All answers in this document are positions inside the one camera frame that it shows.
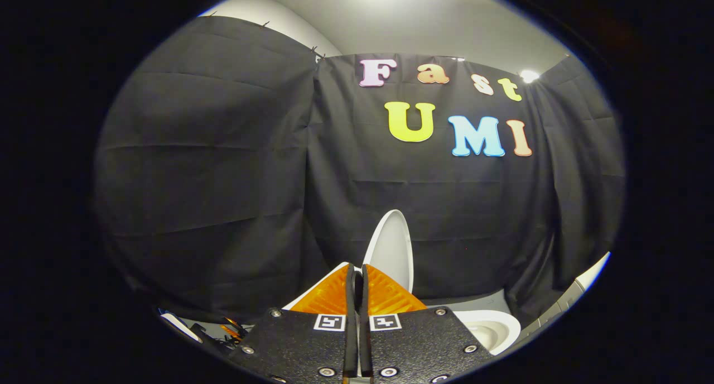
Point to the white toilet lid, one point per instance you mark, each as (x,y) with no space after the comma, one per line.
(393,250)

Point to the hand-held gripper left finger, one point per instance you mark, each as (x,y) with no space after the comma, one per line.
(350,328)

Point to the white flat panel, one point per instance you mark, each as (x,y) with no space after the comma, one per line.
(592,269)

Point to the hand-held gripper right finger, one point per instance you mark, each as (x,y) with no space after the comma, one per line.
(365,334)

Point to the black backdrop cloth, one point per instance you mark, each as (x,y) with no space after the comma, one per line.
(223,177)

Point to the small square ceiling light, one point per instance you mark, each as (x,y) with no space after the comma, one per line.
(529,76)

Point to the white toilet bowl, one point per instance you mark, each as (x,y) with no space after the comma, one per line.
(496,328)

